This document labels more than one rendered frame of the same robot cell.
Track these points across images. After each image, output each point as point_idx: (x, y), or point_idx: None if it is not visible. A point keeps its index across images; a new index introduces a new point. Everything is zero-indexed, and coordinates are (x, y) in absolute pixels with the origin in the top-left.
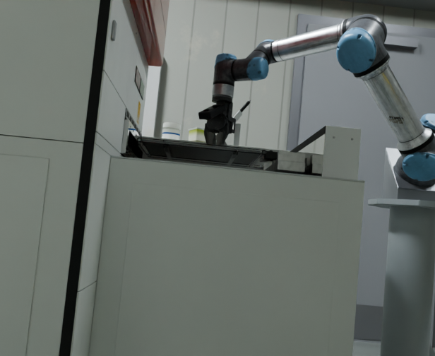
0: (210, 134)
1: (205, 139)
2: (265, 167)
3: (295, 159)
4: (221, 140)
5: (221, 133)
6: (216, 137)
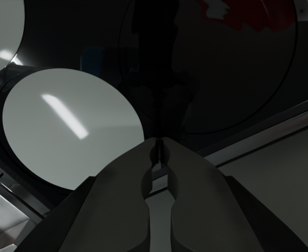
0: (215, 240)
1: (249, 197)
2: (19, 231)
3: None
4: (96, 189)
5: (82, 247)
6: (143, 213)
